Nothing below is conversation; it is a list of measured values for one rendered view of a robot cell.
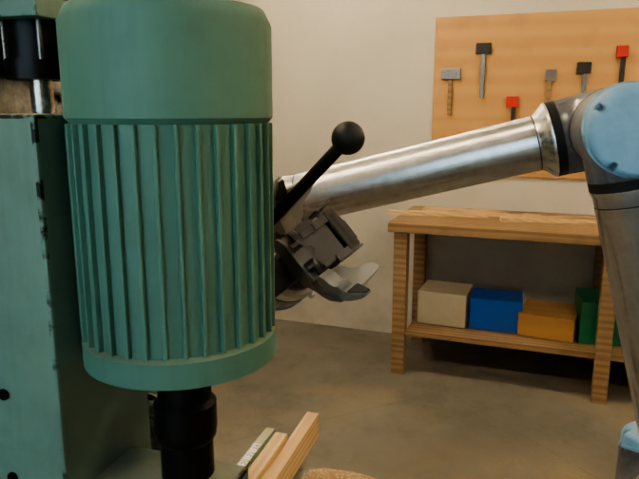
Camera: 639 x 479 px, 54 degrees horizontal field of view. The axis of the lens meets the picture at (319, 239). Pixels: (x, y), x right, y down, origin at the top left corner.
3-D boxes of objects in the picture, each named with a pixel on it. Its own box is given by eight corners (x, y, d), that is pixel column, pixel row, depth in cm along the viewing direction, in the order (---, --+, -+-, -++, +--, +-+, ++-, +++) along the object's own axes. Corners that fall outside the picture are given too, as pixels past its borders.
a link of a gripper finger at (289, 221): (297, 145, 70) (311, 203, 77) (255, 175, 68) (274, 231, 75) (314, 158, 68) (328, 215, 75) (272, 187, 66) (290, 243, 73)
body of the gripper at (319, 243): (328, 196, 76) (306, 221, 87) (273, 236, 73) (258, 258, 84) (367, 245, 75) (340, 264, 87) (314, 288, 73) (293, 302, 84)
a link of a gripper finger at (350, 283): (398, 264, 67) (348, 240, 75) (358, 297, 65) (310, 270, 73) (407, 285, 69) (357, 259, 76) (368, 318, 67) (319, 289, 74)
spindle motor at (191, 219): (227, 411, 48) (214, -16, 42) (39, 382, 53) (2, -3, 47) (300, 335, 65) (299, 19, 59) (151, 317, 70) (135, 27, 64)
